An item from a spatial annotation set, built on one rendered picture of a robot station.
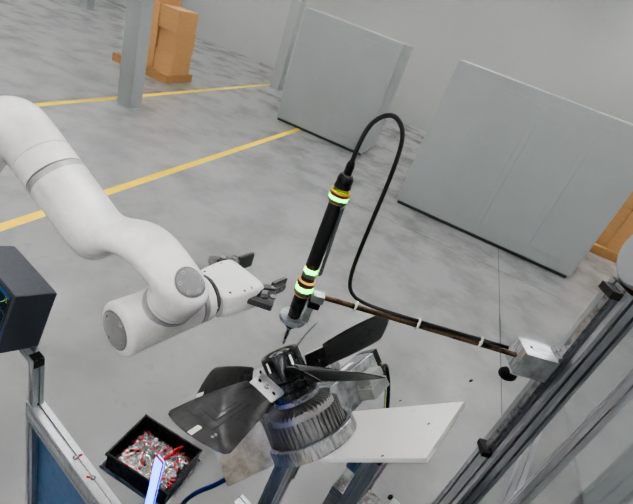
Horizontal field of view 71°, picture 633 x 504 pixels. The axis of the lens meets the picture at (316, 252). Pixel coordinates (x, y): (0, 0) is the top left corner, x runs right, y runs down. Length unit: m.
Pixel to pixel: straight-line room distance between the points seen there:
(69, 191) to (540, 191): 6.13
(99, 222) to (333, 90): 7.67
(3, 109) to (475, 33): 12.50
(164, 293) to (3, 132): 0.34
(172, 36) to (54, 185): 8.31
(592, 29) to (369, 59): 6.51
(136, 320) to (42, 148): 0.29
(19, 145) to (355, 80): 7.55
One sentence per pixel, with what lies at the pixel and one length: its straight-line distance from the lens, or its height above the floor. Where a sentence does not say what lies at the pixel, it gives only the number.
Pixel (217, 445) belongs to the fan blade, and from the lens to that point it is 1.13.
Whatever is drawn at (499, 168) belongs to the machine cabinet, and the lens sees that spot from 6.42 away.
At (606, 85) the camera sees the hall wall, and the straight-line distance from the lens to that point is 13.21.
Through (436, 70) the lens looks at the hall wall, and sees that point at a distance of 13.03.
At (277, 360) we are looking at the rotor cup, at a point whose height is 1.24.
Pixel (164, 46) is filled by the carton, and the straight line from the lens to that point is 9.11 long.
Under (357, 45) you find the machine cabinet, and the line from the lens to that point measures 8.15.
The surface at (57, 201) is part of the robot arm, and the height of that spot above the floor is 1.77.
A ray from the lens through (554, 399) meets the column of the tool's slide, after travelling 1.36.
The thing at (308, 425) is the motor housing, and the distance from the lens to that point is 1.29.
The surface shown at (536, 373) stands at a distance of 1.29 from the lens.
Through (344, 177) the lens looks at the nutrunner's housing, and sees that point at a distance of 0.93.
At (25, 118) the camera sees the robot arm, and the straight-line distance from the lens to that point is 0.81.
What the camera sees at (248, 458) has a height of 1.00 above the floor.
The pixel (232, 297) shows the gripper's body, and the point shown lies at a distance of 0.76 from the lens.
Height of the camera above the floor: 2.13
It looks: 28 degrees down
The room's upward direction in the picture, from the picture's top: 21 degrees clockwise
